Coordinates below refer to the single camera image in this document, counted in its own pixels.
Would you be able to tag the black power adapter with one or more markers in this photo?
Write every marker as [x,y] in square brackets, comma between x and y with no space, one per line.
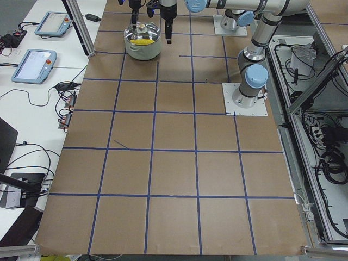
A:
[92,17]

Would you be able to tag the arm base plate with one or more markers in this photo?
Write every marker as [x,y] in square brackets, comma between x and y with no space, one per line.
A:
[225,26]
[238,105]

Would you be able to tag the pale green steel pot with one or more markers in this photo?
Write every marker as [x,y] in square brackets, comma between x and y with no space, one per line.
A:
[143,53]

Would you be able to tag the upper teach pendant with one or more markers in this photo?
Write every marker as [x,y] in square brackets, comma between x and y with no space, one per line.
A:
[53,24]

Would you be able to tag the yellow corn cob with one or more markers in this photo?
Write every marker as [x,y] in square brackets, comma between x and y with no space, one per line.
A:
[142,42]

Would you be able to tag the teach pendant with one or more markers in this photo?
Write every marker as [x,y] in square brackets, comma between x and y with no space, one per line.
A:
[35,66]
[53,24]

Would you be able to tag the glass pot lid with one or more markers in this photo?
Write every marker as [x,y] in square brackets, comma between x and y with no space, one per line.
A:
[144,30]

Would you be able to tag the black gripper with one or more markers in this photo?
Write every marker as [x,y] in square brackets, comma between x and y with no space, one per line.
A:
[167,12]

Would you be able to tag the aluminium frame post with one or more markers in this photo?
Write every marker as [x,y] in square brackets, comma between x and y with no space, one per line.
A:
[74,12]

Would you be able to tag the lower teach pendant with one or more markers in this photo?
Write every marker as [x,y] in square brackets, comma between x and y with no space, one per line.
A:
[35,66]

